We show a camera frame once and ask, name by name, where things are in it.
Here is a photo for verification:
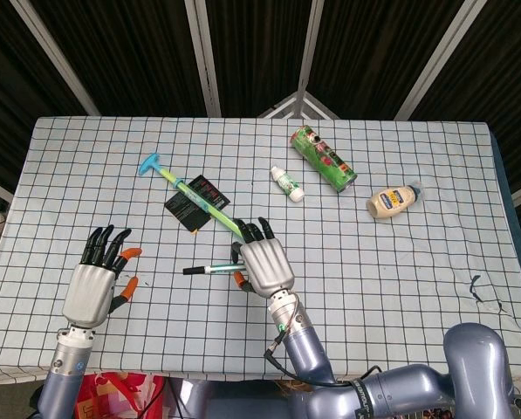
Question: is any small white green bottle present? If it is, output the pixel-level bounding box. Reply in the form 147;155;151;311
271;166;305;203

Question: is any white checkered tablecloth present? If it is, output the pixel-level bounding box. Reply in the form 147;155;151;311
0;115;521;390

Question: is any black partition with white frame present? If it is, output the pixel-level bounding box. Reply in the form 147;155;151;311
0;0;521;206

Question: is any white marker with green label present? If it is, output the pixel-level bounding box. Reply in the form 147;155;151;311
202;261;247;276

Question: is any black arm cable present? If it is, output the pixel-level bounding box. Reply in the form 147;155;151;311
264;334;383;388

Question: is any blue-grey plastic stool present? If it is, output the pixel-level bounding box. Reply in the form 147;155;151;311
170;377;316;419

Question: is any dark blue table cover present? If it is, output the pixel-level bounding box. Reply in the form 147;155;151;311
489;126;521;315

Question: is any green printed cylinder can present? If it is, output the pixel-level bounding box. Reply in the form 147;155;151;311
290;125;358;194

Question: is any green blue water pump toy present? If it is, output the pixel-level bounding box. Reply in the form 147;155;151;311
138;152;246;239

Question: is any black printed card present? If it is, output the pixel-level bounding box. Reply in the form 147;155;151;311
164;174;231;233

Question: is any mayonnaise squeeze bottle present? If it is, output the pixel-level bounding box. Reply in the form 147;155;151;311
367;181;425;223

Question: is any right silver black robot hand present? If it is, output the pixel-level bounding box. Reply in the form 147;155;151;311
230;216;297;300

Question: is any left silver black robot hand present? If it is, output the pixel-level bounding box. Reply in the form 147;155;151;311
62;225;143;329

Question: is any red patterned bag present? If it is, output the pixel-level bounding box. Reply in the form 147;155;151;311
74;371;168;419

